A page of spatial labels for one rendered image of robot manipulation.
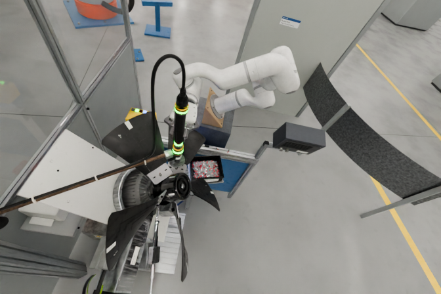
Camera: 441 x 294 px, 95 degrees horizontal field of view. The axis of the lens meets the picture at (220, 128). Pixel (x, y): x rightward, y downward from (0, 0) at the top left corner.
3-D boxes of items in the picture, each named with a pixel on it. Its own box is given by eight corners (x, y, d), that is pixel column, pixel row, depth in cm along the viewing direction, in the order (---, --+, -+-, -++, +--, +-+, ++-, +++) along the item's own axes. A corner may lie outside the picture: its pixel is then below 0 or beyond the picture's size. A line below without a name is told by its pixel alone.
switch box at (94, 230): (92, 239, 119) (80, 231, 102) (100, 223, 125) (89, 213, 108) (119, 243, 121) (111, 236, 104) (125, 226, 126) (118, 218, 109)
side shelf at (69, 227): (22, 230, 99) (19, 228, 96) (65, 165, 121) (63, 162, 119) (74, 237, 101) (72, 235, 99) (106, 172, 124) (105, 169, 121)
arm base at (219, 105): (210, 89, 150) (233, 80, 141) (224, 104, 163) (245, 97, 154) (208, 108, 139) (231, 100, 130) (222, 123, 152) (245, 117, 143)
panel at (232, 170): (148, 178, 198) (142, 141, 147) (149, 177, 199) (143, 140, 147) (230, 192, 207) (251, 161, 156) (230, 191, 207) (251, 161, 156)
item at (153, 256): (154, 262, 84) (147, 264, 81) (155, 245, 87) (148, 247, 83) (159, 263, 83) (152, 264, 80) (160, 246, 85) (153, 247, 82)
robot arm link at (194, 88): (191, 88, 82) (201, 105, 88) (197, 69, 90) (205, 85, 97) (173, 93, 84) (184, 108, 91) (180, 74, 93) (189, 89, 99)
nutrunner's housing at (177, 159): (174, 168, 91) (179, 94, 56) (170, 161, 93) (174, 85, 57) (182, 165, 93) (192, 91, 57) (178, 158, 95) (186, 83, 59)
